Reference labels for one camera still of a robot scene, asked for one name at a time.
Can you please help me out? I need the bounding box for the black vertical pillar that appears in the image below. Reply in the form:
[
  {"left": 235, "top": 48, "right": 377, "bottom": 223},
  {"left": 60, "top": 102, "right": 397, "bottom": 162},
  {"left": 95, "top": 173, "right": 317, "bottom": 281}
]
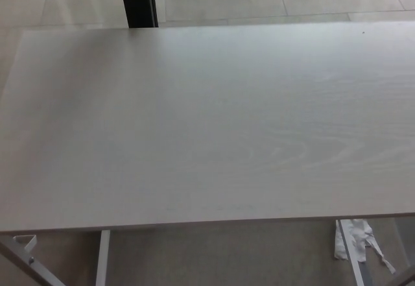
[{"left": 118, "top": 0, "right": 160, "bottom": 29}]

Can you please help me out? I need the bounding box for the white straight table leg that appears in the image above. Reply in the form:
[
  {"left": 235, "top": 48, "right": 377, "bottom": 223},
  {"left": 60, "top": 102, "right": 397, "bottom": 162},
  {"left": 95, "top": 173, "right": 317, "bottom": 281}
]
[{"left": 94, "top": 230, "right": 111, "bottom": 286}]

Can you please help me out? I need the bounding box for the torn white paper scrap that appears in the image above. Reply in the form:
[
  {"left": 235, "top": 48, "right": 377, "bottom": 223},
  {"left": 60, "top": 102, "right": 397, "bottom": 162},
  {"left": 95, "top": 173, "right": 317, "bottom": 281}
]
[{"left": 333, "top": 219, "right": 397, "bottom": 274}]

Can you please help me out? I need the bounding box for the white slanted table leg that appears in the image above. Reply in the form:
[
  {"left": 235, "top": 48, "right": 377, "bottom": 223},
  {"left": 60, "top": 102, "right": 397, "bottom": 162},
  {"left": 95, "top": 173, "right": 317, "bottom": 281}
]
[{"left": 335, "top": 219, "right": 375, "bottom": 286}]

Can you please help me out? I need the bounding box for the grey diagonal table brace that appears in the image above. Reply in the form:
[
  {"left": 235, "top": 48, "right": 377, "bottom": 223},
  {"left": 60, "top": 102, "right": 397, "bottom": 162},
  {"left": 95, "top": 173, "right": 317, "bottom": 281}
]
[{"left": 0, "top": 236, "right": 65, "bottom": 286}]

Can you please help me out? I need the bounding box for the white metal hook bracket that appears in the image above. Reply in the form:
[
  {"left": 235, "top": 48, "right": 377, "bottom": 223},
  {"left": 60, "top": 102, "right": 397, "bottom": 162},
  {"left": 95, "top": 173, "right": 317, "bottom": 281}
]
[{"left": 12, "top": 234, "right": 38, "bottom": 254}]

